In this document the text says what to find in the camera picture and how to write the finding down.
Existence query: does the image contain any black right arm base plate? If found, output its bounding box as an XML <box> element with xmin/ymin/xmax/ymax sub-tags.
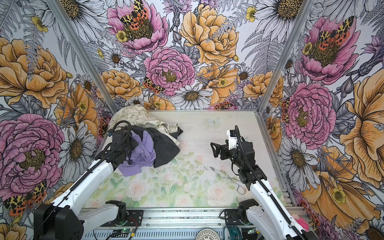
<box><xmin>220</xmin><ymin>209</ymin><xmax>246</xmax><ymax>226</ymax></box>

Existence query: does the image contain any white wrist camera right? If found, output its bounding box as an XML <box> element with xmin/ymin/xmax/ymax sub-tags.
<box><xmin>227</xmin><ymin>130</ymin><xmax>238</xmax><ymax>150</ymax></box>

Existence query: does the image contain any aluminium corner post right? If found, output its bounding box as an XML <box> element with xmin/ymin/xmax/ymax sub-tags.
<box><xmin>258</xmin><ymin>0</ymin><xmax>316</xmax><ymax>114</ymax></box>

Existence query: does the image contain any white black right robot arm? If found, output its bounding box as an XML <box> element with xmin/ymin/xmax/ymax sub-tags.
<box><xmin>211</xmin><ymin>126</ymin><xmax>318</xmax><ymax>240</ymax></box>

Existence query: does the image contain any dark grey cloth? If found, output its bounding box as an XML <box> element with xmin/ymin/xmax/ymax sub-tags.
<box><xmin>109</xmin><ymin>122</ymin><xmax>180</xmax><ymax>168</ymax></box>

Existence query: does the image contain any aluminium corner post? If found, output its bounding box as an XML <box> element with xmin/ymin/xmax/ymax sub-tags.
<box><xmin>258</xmin><ymin>0</ymin><xmax>316</xmax><ymax>114</ymax></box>
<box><xmin>47</xmin><ymin>1</ymin><xmax>119</xmax><ymax>114</ymax></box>

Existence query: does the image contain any aluminium corner post left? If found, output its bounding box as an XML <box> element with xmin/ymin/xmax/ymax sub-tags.
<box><xmin>47</xmin><ymin>1</ymin><xmax>119</xmax><ymax>114</ymax></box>

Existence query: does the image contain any teal tape roll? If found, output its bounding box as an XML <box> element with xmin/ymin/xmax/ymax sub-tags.
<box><xmin>224</xmin><ymin>226</ymin><xmax>243</xmax><ymax>240</ymax></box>

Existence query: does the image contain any purple cloth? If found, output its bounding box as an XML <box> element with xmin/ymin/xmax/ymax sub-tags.
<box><xmin>119</xmin><ymin>131</ymin><xmax>156</xmax><ymax>177</ymax></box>

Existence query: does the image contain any pink plush toy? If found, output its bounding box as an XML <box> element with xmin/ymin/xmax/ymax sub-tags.
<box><xmin>292</xmin><ymin>214</ymin><xmax>310</xmax><ymax>232</ymax></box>

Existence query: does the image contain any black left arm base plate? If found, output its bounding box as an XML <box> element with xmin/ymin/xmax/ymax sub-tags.
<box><xmin>121</xmin><ymin>210</ymin><xmax>144</xmax><ymax>227</ymax></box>

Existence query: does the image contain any cream cloth with green print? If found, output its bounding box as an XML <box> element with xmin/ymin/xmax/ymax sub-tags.
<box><xmin>108</xmin><ymin>105</ymin><xmax>180</xmax><ymax>146</ymax></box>

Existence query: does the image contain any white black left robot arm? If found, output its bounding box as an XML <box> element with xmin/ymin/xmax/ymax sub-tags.
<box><xmin>34</xmin><ymin>121</ymin><xmax>138</xmax><ymax>240</ymax></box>

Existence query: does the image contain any white round fan grille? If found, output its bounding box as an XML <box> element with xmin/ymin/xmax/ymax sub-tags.
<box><xmin>195</xmin><ymin>228</ymin><xmax>221</xmax><ymax>240</ymax></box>

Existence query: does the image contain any aluminium front rail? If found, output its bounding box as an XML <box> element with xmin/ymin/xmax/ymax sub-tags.
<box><xmin>82</xmin><ymin>207</ymin><xmax>253</xmax><ymax>240</ymax></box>

